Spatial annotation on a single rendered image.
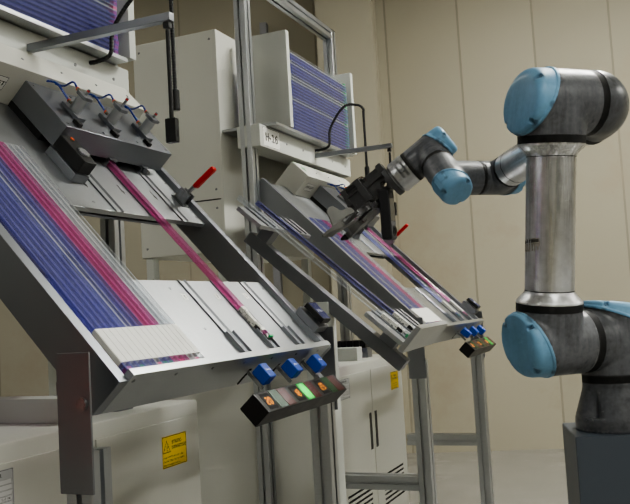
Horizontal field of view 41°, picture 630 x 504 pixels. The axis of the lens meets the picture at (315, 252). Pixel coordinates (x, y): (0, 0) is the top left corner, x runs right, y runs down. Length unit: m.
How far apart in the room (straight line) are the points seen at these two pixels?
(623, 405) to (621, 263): 3.15
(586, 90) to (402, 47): 3.38
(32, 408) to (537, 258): 0.94
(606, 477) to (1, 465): 0.99
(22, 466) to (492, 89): 3.78
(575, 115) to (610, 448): 0.57
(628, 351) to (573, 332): 0.12
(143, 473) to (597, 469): 0.83
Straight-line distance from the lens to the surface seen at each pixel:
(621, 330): 1.58
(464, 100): 4.75
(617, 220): 4.72
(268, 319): 1.61
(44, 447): 1.47
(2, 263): 1.20
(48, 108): 1.61
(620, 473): 1.57
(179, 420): 1.79
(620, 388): 1.59
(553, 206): 1.49
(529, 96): 1.48
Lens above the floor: 0.79
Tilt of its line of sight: 4 degrees up
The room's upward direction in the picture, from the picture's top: 3 degrees counter-clockwise
